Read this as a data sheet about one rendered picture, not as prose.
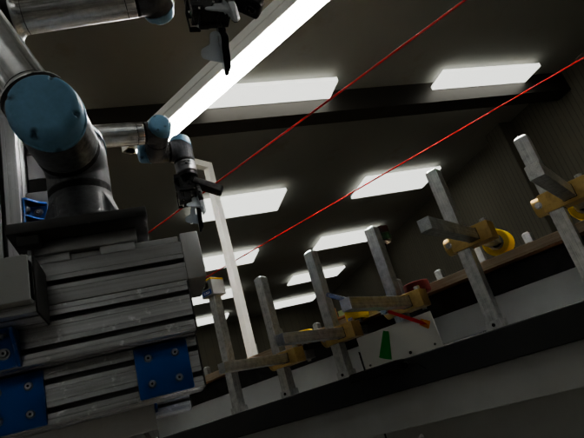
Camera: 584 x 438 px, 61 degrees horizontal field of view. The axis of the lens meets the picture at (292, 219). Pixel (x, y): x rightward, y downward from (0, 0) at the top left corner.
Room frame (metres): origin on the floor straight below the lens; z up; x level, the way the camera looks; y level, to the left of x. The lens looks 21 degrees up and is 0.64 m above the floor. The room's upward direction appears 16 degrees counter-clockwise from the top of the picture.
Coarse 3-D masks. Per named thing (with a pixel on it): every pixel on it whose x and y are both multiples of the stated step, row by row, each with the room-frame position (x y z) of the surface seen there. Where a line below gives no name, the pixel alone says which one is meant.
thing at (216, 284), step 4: (208, 280) 1.91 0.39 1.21; (212, 280) 1.91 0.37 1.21; (216, 280) 1.93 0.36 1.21; (220, 280) 1.94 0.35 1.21; (208, 284) 1.91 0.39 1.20; (212, 284) 1.91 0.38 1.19; (216, 284) 1.92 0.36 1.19; (220, 284) 1.94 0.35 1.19; (208, 288) 1.92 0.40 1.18; (212, 288) 1.90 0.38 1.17; (216, 288) 1.92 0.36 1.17; (220, 288) 1.94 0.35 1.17; (224, 288) 1.95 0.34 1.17; (212, 292) 1.90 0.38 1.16; (216, 292) 1.92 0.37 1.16; (220, 292) 1.93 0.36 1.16; (224, 292) 1.95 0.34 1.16; (208, 296) 1.92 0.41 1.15
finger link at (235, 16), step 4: (224, 0) 0.75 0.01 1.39; (216, 4) 0.75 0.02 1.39; (220, 4) 0.75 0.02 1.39; (224, 4) 0.75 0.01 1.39; (228, 4) 0.73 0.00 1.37; (232, 4) 0.73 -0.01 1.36; (208, 8) 0.72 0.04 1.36; (212, 8) 0.73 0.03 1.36; (216, 8) 0.73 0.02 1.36; (220, 8) 0.73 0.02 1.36; (224, 8) 0.73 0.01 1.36; (228, 8) 0.73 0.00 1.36; (232, 8) 0.73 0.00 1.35; (236, 8) 0.74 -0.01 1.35; (224, 12) 0.77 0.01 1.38; (228, 12) 0.73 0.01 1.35; (232, 12) 0.73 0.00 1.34; (236, 12) 0.73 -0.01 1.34; (232, 16) 0.73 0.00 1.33; (236, 16) 0.73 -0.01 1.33; (232, 20) 0.74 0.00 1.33; (236, 20) 0.73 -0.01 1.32
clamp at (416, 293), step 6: (408, 294) 1.45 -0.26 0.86; (414, 294) 1.44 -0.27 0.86; (420, 294) 1.43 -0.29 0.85; (426, 294) 1.46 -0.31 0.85; (414, 300) 1.45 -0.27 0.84; (420, 300) 1.44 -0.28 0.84; (426, 300) 1.45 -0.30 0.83; (414, 306) 1.45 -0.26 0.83; (420, 306) 1.44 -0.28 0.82; (426, 306) 1.47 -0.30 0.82; (402, 312) 1.47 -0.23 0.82; (408, 312) 1.49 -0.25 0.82; (390, 318) 1.52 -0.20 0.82
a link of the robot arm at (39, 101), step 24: (0, 24) 0.67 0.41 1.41; (0, 48) 0.66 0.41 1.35; (24, 48) 0.69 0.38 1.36; (0, 72) 0.67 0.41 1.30; (24, 72) 0.67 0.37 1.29; (48, 72) 0.68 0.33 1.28; (0, 96) 0.67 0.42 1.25; (24, 96) 0.65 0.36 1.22; (48, 96) 0.66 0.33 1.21; (72, 96) 0.67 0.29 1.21; (24, 120) 0.65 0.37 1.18; (48, 120) 0.66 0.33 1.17; (72, 120) 0.68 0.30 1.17; (24, 144) 0.71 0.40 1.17; (48, 144) 0.69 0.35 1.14; (72, 144) 0.71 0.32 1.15; (96, 144) 0.79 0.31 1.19; (48, 168) 0.76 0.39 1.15; (72, 168) 0.77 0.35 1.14
